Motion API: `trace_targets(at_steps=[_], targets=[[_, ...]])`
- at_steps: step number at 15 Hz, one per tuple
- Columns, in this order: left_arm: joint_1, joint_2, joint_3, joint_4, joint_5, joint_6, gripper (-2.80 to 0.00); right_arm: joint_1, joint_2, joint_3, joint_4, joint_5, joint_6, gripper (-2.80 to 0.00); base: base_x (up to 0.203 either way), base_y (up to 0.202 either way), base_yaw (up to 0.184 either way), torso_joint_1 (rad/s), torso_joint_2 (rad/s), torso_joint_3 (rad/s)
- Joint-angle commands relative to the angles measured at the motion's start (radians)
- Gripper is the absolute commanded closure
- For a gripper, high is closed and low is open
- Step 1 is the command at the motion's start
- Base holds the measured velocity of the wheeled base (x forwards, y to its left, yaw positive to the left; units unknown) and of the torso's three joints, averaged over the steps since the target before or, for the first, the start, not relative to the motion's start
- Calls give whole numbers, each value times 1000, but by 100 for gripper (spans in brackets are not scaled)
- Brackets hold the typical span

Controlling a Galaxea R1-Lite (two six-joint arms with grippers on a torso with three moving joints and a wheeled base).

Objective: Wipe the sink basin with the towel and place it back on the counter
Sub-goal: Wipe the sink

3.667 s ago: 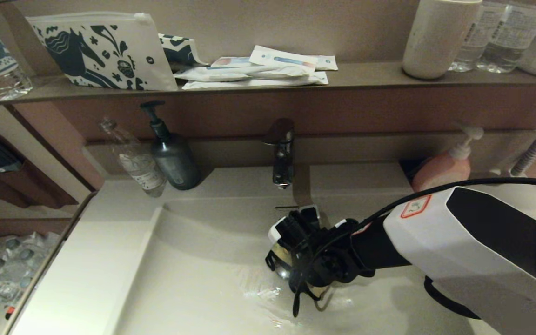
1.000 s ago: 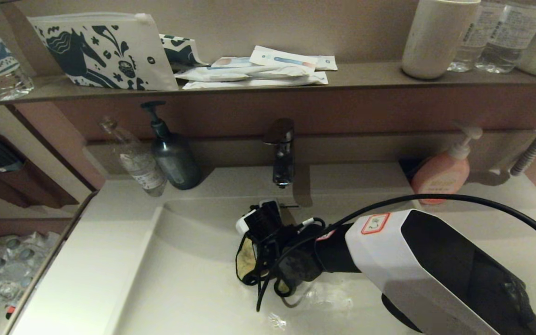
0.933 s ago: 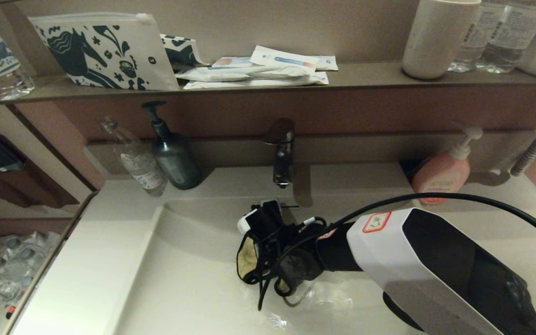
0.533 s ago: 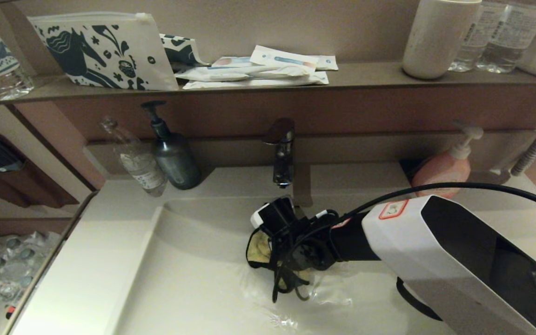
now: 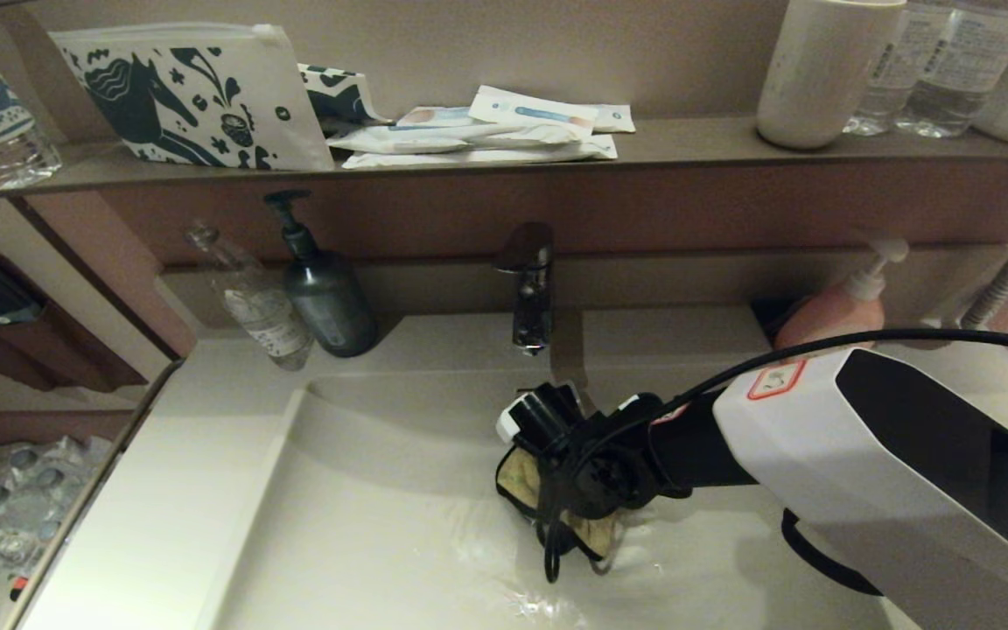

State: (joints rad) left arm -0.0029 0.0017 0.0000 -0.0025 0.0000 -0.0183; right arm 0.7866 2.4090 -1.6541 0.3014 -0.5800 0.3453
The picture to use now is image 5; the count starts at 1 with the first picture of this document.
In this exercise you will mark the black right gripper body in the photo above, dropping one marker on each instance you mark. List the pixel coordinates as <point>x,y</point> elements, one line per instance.
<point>600,472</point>

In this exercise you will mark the yellow cloth with black backing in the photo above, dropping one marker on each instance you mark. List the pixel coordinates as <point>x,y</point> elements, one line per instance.
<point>526,477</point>

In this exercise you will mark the chrome faucet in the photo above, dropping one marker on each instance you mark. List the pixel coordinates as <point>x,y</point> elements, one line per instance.
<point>532,306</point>

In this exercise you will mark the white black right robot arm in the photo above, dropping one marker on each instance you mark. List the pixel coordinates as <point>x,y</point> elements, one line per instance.
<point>863,455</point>

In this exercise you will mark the white sink basin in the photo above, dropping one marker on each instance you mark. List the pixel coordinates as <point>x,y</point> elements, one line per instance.
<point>338,525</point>

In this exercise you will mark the pink soap pump bottle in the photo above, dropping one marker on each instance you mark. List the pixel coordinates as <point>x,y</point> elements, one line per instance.
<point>828,315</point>

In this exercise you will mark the dark grey pump bottle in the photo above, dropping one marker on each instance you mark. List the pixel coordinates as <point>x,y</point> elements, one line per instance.
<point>329,306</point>

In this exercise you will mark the flat white packet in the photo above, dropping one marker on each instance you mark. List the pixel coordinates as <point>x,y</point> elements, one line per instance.
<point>471,157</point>

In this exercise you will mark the small white packet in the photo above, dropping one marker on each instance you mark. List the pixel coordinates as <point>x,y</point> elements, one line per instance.
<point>616,117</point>

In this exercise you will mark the empty clear plastic bottle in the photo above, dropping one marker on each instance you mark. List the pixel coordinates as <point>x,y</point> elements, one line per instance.
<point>268,319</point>

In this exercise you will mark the white packet blue orange stripe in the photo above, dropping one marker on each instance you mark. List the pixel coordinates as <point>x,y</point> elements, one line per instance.
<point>532,111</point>

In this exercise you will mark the long white wrapped packet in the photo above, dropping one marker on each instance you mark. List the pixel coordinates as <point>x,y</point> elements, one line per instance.
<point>435,138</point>

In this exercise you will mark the white packet peach print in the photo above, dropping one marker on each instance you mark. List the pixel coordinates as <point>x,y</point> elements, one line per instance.
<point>435,116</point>

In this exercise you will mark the small white horse print pouch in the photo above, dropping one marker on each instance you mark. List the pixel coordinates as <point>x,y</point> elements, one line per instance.
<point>338,94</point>

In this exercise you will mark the clear water bottle white label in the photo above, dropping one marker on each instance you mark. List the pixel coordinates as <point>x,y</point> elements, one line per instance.
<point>890,79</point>
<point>955,79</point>

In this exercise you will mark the large white horse print pouch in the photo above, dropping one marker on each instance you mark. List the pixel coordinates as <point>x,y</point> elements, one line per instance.
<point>205,96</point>

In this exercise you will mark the shrink-wrapped water bottle pack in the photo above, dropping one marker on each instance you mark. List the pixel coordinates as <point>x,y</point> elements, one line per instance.
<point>23,507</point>

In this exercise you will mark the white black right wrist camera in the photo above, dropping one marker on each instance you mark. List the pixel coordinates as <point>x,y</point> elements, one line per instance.
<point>543,416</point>

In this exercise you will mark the brown wall shelf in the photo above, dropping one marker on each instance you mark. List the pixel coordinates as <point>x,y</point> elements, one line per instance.
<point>688,140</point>

